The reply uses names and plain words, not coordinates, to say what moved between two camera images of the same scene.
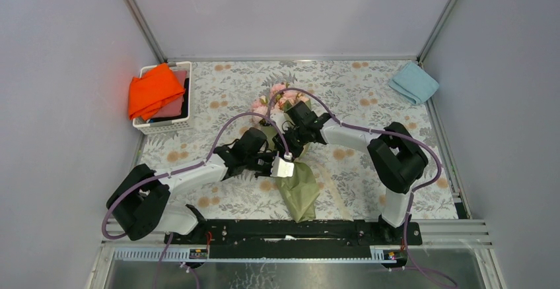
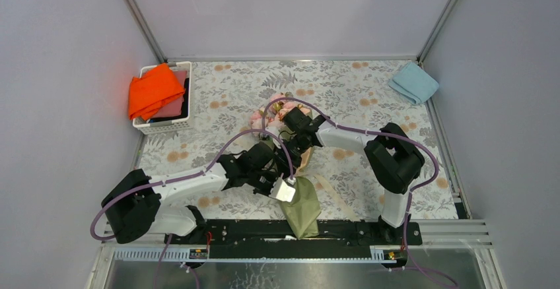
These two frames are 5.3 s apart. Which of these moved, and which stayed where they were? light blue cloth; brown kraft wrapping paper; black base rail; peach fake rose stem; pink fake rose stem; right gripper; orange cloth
Moved: brown kraft wrapping paper; peach fake rose stem; pink fake rose stem
Stayed: black base rail; right gripper; light blue cloth; orange cloth
